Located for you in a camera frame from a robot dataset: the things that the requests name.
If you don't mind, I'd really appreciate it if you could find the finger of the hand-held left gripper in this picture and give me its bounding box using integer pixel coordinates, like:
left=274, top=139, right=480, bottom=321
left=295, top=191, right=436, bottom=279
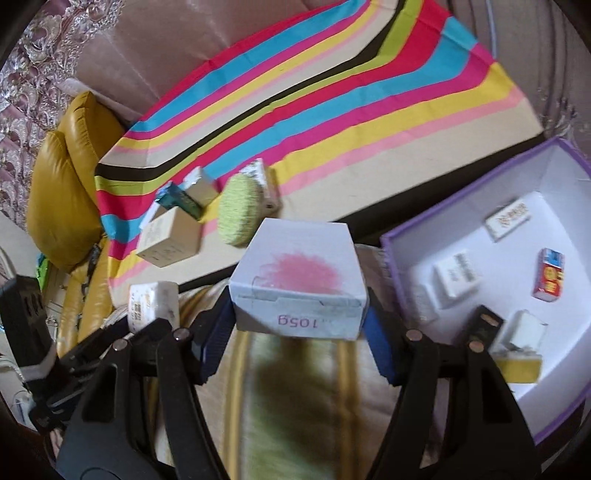
left=59, top=318, right=136, bottom=376

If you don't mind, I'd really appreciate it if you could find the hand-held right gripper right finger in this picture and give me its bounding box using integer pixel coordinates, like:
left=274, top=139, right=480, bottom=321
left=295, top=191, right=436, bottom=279
left=362, top=291, right=544, bottom=480

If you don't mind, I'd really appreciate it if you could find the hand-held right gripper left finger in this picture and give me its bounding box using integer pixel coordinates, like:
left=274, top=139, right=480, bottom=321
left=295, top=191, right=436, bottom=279
left=55, top=295, right=234, bottom=480

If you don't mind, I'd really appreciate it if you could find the white box with barcode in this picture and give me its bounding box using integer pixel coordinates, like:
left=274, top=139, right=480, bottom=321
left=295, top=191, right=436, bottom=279
left=128, top=281, right=181, bottom=334

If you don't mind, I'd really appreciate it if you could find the white box with black text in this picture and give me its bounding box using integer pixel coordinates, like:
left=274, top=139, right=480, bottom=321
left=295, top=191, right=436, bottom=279
left=433, top=251, right=481, bottom=310

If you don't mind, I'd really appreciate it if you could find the black and gold packet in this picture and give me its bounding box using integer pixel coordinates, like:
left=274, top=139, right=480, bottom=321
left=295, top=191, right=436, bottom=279
left=455, top=305, right=505, bottom=352

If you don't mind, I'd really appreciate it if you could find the white box with pink print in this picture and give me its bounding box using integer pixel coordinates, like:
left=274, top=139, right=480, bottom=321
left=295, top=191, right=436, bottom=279
left=229, top=219, right=370, bottom=342

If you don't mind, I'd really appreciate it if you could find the yellow box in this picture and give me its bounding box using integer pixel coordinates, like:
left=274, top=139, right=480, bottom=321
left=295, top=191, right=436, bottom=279
left=492, top=348, right=543, bottom=384

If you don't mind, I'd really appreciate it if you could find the small white box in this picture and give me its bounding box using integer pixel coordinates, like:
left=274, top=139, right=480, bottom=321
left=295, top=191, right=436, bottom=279
left=503, top=309, right=549, bottom=352

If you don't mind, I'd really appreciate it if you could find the white box with red print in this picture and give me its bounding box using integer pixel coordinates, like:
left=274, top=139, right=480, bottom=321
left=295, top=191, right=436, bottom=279
left=485, top=198, right=532, bottom=241

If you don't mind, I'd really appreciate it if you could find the red and blue box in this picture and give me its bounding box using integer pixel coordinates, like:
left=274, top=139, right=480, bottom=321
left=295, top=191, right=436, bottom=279
left=532, top=248, right=567, bottom=303

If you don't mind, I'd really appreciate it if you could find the purple cardboard box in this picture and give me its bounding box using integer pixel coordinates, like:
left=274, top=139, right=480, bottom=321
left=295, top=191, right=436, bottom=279
left=379, top=137, right=591, bottom=448

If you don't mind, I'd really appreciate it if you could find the beige striped blanket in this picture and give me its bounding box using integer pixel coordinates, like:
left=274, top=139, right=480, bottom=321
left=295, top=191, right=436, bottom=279
left=175, top=244, right=462, bottom=480

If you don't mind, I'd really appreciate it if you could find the beige cardboard box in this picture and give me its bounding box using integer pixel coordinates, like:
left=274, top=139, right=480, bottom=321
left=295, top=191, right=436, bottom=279
left=136, top=206, right=202, bottom=268

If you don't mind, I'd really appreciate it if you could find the green round sponge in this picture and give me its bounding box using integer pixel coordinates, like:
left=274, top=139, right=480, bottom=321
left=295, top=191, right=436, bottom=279
left=218, top=173, right=266, bottom=246

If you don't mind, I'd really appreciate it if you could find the yellow leather armchair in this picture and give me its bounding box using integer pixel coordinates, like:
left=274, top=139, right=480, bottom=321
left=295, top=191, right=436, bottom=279
left=25, top=90, right=127, bottom=352

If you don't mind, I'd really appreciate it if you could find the teal box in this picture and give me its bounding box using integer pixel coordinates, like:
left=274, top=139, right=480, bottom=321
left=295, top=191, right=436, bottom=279
left=154, top=181, right=204, bottom=221

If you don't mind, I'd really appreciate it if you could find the white and beige box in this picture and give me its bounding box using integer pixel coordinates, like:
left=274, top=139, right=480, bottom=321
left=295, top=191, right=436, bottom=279
left=179, top=166, right=219, bottom=208

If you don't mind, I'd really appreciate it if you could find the white patterned box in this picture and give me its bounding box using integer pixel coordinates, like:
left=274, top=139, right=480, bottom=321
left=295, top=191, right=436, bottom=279
left=245, top=158, right=281, bottom=214

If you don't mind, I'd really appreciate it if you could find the colourful striped cloth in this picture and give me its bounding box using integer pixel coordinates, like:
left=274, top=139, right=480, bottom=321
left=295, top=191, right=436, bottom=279
left=95, top=0, right=546, bottom=301

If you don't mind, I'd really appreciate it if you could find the floral lace curtain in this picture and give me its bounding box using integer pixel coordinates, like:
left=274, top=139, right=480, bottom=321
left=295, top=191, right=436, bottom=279
left=0, top=0, right=125, bottom=227

